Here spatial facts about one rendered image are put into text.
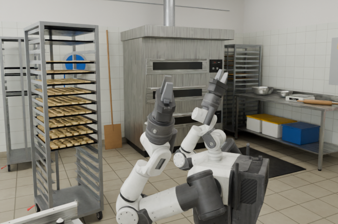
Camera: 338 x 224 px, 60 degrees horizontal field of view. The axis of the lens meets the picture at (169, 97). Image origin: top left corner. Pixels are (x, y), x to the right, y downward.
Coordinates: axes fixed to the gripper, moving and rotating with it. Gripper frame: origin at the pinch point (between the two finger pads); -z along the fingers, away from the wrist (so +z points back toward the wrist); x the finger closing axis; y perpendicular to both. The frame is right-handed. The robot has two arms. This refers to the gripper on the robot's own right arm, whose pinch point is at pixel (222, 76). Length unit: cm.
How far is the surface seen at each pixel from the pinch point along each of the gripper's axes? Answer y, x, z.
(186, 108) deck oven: 250, -211, 24
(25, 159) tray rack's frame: 305, -21, 174
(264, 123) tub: 189, -337, -4
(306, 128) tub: 114, -330, -18
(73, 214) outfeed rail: 4, 47, 83
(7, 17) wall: 407, 54, 1
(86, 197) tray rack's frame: 149, -41, 144
